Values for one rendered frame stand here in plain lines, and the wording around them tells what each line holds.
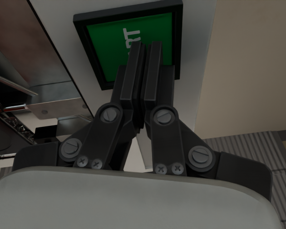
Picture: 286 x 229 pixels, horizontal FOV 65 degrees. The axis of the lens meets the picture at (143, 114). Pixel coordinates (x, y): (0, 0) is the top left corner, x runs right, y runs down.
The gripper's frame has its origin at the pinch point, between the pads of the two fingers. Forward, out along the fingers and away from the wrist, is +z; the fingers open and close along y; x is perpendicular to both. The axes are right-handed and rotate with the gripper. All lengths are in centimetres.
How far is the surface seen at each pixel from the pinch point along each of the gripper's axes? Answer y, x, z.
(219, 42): 25, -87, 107
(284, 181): 107, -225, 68
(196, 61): 2.9, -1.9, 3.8
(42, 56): -12.5, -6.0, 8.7
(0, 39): -15.3, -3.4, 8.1
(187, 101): 2.5, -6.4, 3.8
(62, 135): -14.5, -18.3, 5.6
